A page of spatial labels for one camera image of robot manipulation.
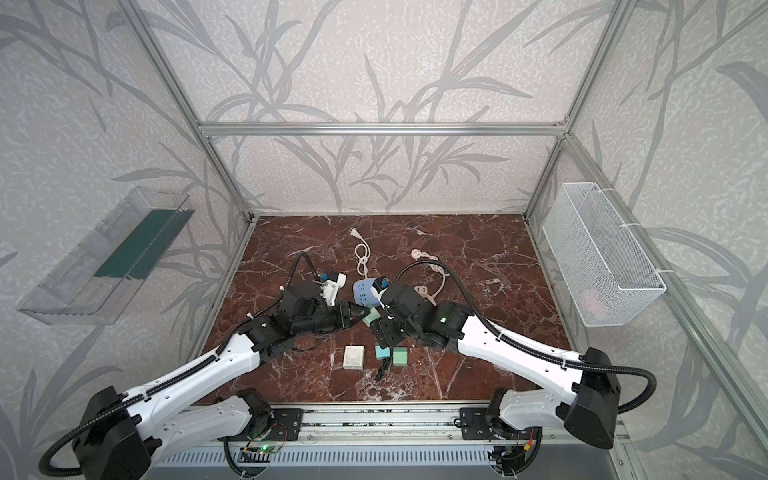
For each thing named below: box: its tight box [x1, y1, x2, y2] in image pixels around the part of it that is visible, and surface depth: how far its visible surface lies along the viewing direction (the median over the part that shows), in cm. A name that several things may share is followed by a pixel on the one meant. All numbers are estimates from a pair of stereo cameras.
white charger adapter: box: [342, 345, 365, 370], surface depth 84 cm
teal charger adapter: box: [375, 346, 391, 360], surface depth 85 cm
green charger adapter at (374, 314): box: [362, 306, 381, 327], surface depth 76 cm
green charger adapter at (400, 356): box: [393, 346, 408, 367], surface depth 84 cm
